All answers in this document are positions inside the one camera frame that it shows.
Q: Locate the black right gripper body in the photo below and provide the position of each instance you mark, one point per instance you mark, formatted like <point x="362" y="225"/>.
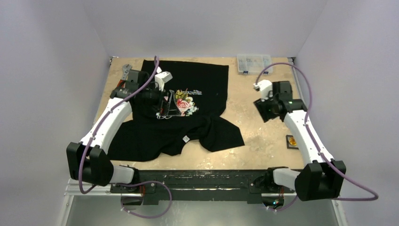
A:
<point x="263" y="109"/>

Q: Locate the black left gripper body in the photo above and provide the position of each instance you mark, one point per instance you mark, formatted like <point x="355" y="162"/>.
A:
<point x="153" y="98"/>

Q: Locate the black floral print t-shirt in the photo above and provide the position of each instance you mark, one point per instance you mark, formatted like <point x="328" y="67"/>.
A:
<point x="201" y="92"/>

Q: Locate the orange yellow round brooch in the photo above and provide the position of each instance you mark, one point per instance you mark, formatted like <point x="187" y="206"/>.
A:
<point x="292" y="142"/>

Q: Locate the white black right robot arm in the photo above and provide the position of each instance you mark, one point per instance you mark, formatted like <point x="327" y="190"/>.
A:
<point x="308" y="146"/>

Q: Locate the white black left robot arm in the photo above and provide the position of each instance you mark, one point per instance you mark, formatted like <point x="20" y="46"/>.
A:
<point x="88" y="159"/>

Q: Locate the clear plastic organizer box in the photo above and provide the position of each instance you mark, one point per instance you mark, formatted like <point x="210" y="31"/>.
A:
<point x="252" y="64"/>

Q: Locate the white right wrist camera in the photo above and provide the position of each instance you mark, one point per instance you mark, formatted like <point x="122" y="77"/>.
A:
<point x="265" y="87"/>

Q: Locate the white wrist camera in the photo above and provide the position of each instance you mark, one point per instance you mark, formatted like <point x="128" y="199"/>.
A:
<point x="161" y="78"/>
<point x="265" y="87"/>

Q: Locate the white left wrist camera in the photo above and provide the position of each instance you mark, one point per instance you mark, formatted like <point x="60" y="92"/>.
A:
<point x="161" y="78"/>

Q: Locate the red handled adjustable wrench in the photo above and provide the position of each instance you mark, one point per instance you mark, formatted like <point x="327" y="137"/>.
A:
<point x="125" y="71"/>

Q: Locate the aluminium black mounting rail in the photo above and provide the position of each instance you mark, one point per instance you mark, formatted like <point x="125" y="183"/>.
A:
<point x="149" y="187"/>

